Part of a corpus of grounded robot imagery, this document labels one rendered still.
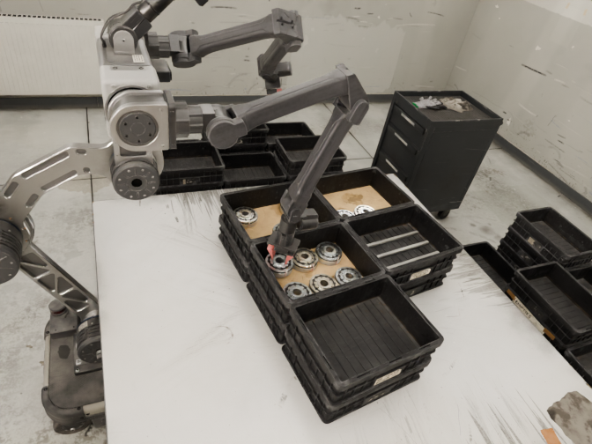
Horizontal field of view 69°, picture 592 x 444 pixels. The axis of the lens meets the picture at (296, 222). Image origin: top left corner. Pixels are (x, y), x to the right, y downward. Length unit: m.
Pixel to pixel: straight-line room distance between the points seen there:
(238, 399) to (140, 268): 0.65
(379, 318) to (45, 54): 3.44
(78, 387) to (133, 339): 0.54
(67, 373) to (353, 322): 1.20
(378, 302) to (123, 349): 0.87
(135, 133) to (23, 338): 1.66
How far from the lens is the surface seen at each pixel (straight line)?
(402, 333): 1.54
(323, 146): 1.27
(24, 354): 2.50
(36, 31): 4.15
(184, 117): 1.09
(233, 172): 2.87
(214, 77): 4.49
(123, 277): 1.74
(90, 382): 2.05
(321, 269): 1.64
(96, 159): 1.53
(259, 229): 1.75
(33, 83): 4.31
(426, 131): 2.91
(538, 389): 1.84
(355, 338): 1.47
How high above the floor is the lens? 1.97
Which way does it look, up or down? 39 degrees down
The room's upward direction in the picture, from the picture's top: 12 degrees clockwise
